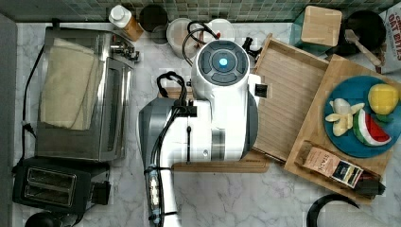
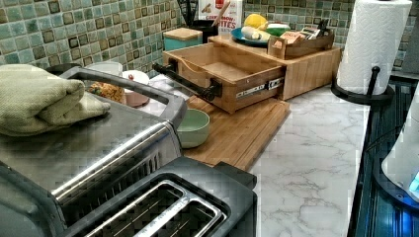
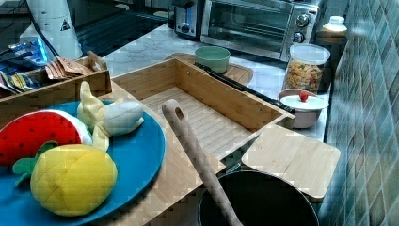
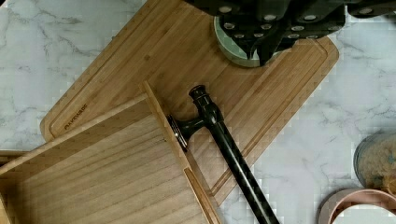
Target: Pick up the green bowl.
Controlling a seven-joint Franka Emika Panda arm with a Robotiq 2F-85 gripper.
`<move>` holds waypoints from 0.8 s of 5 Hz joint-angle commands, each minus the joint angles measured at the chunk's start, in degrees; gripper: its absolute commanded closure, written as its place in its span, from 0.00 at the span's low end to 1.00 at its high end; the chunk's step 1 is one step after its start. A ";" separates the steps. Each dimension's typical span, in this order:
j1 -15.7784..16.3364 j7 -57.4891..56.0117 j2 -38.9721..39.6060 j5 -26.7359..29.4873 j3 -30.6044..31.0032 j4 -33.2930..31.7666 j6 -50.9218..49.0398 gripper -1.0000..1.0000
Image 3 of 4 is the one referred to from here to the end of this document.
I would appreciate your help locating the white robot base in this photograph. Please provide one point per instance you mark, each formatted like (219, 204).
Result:
(51, 21)

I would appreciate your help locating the round wooden board under cup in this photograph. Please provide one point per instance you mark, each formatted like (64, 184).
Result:
(238, 73)

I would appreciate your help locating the large bamboo tray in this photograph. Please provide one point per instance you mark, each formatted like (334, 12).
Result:
(223, 118)

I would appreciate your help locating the black tongs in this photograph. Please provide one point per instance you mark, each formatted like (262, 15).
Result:
(243, 88)

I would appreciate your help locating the blue plate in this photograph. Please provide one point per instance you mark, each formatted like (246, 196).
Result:
(138, 157)

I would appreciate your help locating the plush peeled banana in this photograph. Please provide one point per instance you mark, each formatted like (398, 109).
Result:
(105, 121)

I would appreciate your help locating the black pan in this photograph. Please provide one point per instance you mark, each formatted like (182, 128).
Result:
(262, 199)

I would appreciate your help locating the pink bowl with white lid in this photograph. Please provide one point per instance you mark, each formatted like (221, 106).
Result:
(307, 106)

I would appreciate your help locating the silver toaster oven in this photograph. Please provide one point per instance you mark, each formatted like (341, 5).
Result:
(266, 28)

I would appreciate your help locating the clear jar with cereal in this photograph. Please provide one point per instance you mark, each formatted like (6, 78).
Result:
(305, 68)

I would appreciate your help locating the small bamboo cutting board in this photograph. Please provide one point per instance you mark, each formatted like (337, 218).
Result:
(306, 163)

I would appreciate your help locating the plush yellow pineapple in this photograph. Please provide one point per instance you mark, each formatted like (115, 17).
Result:
(68, 180)

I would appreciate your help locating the brown paper packets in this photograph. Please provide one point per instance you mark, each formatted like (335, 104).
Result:
(63, 68)

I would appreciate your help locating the white cap bottle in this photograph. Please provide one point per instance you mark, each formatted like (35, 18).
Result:
(335, 26)

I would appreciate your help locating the wooden box with packets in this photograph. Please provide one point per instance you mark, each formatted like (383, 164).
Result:
(53, 92)

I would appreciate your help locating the plush watermelon slice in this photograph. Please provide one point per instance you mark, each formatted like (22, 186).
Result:
(23, 137)

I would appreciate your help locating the wooden spoon handle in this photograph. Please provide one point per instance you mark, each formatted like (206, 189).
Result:
(183, 132)

